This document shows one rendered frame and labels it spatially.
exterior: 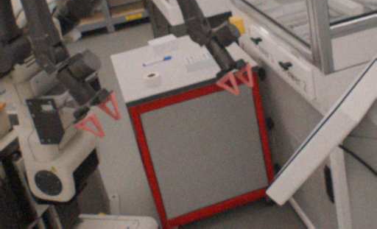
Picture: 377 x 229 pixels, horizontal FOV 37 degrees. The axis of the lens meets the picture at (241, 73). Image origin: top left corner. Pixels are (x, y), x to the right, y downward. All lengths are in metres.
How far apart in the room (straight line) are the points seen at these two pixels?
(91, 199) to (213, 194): 0.62
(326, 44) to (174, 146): 0.98
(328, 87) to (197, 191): 1.02
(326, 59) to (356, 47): 0.11
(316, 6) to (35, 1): 0.79
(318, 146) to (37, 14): 0.81
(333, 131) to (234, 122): 1.46
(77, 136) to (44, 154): 0.17
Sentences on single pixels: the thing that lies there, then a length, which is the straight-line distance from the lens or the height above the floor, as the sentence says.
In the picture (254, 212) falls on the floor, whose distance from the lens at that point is 2.82.
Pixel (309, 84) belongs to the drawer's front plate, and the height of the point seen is 0.88.
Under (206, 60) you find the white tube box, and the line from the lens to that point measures 2.49.
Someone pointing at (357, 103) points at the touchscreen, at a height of 1.18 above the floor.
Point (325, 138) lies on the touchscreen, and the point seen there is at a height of 1.12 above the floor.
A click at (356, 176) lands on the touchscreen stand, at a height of 0.91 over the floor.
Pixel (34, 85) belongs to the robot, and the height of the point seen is 1.08.
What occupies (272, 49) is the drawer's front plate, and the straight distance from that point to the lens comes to 2.18.
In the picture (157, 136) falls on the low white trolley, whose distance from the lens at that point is 2.45.
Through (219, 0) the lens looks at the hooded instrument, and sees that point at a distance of 3.04.
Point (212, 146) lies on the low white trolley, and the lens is 2.53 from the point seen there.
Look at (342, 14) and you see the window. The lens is 1.79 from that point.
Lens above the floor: 1.69
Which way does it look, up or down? 23 degrees down
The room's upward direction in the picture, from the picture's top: 10 degrees counter-clockwise
